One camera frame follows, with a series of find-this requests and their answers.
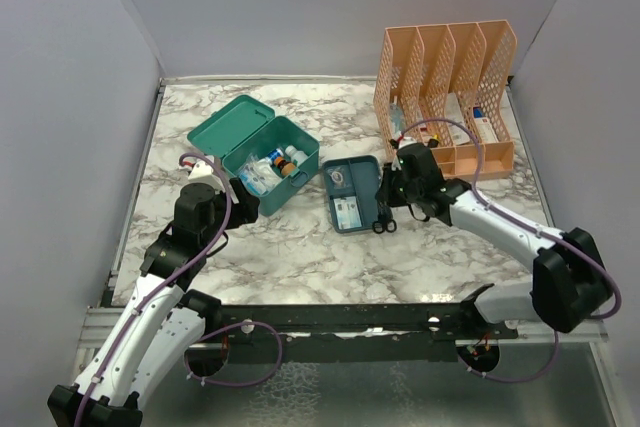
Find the dark blue divided tray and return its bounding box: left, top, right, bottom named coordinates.
left=322, top=155, right=397, bottom=234

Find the blue item in rack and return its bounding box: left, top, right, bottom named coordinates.
left=389, top=101, right=406, bottom=140

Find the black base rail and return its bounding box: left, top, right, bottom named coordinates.
left=185, top=299, right=517, bottom=363

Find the white bottle blue cap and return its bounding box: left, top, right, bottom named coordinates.
left=266, top=148, right=284, bottom=162

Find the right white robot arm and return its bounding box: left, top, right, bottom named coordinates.
left=377, top=143, right=620, bottom=338

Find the clear tape roll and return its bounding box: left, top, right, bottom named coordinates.
left=328, top=168, right=345, bottom=188

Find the white red medicine box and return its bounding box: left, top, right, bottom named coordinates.
left=472, top=106, right=499, bottom=143

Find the small white grey-cap bottle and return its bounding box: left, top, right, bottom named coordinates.
left=285, top=145, right=308, bottom=166

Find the peach file organizer rack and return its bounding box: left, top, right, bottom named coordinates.
left=373, top=20, right=517, bottom=180

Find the white gauze packet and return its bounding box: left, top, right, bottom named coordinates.
left=238, top=159, right=274, bottom=186

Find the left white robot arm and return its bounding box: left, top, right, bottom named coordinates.
left=47, top=178, right=259, bottom=426

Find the teal medicine kit box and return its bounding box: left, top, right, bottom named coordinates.
left=187, top=95, right=319, bottom=216

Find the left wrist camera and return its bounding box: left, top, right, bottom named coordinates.
left=182, top=156, right=224, bottom=191

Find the brown bottle orange cap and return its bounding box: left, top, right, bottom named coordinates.
left=274, top=157, right=296, bottom=177

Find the blue face mask packet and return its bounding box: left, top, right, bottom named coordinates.
left=238, top=160, right=281, bottom=196

